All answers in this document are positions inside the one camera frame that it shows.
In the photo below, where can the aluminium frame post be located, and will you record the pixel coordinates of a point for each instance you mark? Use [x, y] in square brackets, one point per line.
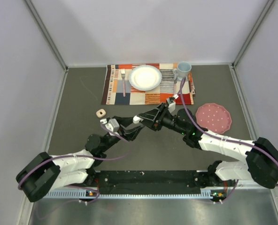
[44, 31]
[260, 20]

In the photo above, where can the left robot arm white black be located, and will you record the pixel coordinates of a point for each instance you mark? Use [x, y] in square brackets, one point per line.
[46, 173]

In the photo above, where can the aluminium frame post left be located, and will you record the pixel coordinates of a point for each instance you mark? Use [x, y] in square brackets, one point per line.
[44, 31]

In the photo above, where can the light blue mug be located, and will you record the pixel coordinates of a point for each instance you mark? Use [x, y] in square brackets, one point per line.
[182, 70]

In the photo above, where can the beige case with black oval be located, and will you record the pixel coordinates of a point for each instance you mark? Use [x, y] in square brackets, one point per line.
[100, 113]

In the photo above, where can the grey slotted cable duct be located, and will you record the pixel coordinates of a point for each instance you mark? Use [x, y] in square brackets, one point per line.
[85, 194]

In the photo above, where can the white plate with blue rim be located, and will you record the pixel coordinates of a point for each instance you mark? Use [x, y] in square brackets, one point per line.
[145, 77]

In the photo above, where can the white glossy charging case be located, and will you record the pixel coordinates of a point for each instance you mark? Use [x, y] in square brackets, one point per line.
[136, 119]

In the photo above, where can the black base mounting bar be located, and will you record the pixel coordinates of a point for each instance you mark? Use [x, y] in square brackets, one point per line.
[152, 182]

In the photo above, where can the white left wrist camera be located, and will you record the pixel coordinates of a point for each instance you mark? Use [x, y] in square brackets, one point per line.
[110, 125]

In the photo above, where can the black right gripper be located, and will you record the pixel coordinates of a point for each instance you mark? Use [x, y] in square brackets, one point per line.
[157, 115]

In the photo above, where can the aluminium frame post right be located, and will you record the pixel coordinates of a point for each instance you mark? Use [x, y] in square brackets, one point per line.
[260, 20]

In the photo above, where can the pink handled metal fork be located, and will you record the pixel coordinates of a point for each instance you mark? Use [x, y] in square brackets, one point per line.
[123, 81]

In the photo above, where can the pink handled knife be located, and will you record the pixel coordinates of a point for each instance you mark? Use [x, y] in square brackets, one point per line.
[175, 83]

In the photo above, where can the pink dotted plate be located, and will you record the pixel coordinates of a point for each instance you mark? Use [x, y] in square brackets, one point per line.
[214, 117]

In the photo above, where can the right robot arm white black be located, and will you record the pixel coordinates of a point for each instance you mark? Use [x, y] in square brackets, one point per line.
[253, 160]

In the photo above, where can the multicoloured patchwork placemat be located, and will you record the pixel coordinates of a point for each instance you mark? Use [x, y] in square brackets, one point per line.
[113, 89]

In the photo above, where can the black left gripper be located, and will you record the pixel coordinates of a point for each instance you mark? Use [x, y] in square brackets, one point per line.
[127, 134]

